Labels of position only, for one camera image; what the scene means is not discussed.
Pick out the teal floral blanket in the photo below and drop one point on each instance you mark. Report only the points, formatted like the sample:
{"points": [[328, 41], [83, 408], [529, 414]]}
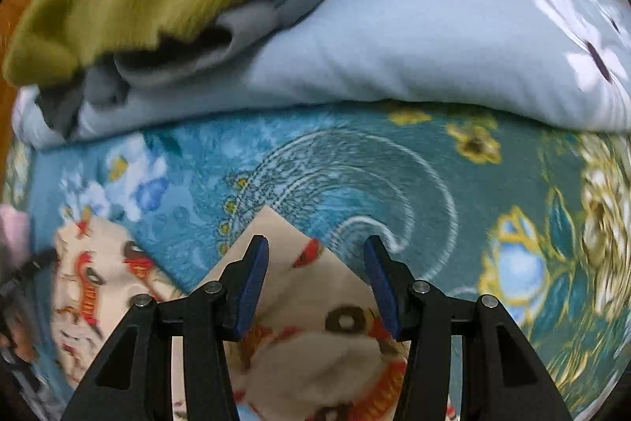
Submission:
{"points": [[345, 164]]}

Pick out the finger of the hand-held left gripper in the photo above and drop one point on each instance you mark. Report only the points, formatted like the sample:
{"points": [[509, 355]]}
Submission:
{"points": [[42, 259]]}

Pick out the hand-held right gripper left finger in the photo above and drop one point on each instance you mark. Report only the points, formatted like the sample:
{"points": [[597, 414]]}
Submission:
{"points": [[252, 283]]}

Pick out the grey garment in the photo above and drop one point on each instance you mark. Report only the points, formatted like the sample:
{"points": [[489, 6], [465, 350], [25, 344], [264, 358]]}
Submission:
{"points": [[162, 75]]}

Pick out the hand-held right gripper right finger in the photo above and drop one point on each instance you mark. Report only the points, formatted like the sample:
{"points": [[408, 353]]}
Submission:
{"points": [[383, 288]]}

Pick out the beige cartoon print garment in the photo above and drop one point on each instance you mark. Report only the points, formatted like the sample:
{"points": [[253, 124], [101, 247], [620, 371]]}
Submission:
{"points": [[305, 302]]}

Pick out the pink cloth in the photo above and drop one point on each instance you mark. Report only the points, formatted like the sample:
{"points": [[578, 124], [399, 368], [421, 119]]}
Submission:
{"points": [[12, 228]]}

